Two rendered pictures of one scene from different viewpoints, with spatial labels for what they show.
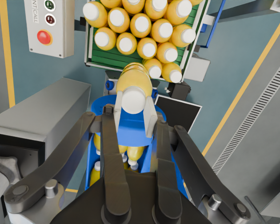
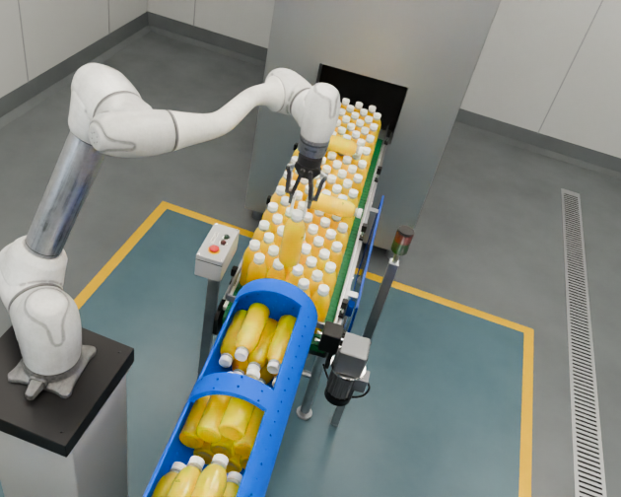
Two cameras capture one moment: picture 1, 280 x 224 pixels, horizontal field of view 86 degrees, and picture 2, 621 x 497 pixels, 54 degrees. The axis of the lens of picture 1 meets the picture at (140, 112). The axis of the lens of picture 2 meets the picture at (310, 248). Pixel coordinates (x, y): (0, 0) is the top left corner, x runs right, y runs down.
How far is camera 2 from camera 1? 195 cm
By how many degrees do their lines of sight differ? 76
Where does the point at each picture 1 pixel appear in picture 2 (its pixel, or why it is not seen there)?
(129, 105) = (296, 213)
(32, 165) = (109, 368)
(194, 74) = (354, 349)
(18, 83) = not seen: outside the picture
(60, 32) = (227, 249)
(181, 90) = (333, 327)
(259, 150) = not seen: outside the picture
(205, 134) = not seen: outside the picture
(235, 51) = (462, 476)
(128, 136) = (281, 285)
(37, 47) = (204, 253)
